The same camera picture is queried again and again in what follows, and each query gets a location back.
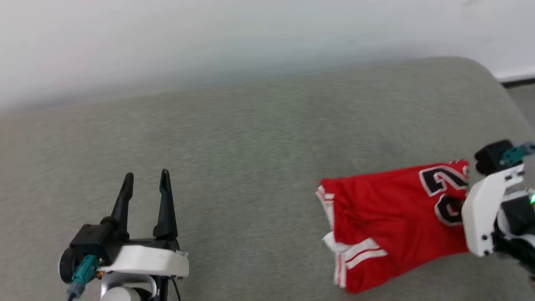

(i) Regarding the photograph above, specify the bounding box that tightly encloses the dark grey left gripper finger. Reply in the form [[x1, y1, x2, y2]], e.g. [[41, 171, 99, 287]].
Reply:
[[153, 169, 178, 240], [110, 172, 134, 241]]

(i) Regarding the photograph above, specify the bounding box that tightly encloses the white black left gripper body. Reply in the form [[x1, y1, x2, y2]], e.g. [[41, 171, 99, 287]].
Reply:
[[99, 238, 189, 278]]

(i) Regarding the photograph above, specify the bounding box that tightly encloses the grey fabric sofa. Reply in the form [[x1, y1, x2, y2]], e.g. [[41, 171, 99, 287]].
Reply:
[[0, 56, 535, 301]]

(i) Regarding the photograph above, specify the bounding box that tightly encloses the red basketball jersey number 23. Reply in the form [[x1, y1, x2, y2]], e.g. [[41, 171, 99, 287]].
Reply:
[[314, 160, 471, 294]]

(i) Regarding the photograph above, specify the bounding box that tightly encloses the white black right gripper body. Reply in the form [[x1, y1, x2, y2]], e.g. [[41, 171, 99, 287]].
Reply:
[[462, 164, 535, 257]]

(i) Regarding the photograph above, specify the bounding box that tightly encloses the white skirting board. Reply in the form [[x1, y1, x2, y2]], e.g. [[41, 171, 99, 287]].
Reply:
[[493, 67, 535, 87]]

